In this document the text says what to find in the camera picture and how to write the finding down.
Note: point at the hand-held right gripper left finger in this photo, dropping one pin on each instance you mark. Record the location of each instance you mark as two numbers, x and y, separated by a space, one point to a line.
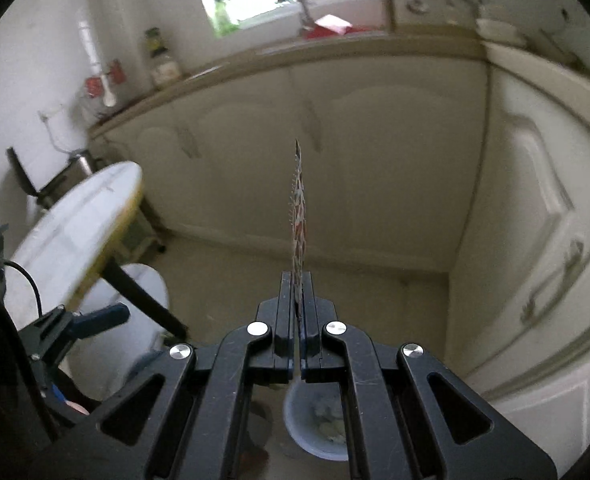
287 305

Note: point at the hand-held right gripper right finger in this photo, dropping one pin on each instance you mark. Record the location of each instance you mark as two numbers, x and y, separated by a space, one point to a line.
309 305

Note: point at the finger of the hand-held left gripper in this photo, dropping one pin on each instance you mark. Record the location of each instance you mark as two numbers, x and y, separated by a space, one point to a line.
102 317
45 332

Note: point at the red checked wrapper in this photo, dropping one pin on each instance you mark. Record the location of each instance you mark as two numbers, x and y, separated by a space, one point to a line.
299 220

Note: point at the person's left hand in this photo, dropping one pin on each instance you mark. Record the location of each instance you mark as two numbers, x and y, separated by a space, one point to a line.
77 406

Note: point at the round marble table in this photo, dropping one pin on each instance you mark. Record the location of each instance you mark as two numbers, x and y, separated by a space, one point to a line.
75 230

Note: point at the steel rice cooker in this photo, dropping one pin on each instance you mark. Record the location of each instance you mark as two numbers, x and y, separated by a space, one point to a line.
82 162

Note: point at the cream base cabinets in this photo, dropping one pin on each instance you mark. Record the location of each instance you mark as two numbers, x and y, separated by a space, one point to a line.
400 160

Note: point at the white spoon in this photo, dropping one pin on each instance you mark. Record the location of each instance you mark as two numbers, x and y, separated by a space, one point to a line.
109 92

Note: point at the red utensil rack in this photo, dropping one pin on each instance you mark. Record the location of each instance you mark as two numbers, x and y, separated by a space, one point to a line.
95 85

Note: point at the glass jar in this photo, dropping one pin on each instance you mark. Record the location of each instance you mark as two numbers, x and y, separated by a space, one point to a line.
165 72

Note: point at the beige countertop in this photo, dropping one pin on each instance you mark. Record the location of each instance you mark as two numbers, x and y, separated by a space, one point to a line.
325 50

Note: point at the yellow black jar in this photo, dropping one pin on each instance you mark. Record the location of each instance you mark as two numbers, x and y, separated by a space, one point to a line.
154 42

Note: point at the red basin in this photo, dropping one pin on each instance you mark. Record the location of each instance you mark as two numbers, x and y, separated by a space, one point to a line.
332 25

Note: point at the green soap bottle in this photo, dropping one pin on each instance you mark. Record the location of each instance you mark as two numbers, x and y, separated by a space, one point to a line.
222 17

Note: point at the white wall pipe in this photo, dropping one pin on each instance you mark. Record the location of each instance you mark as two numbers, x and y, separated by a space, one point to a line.
92 50

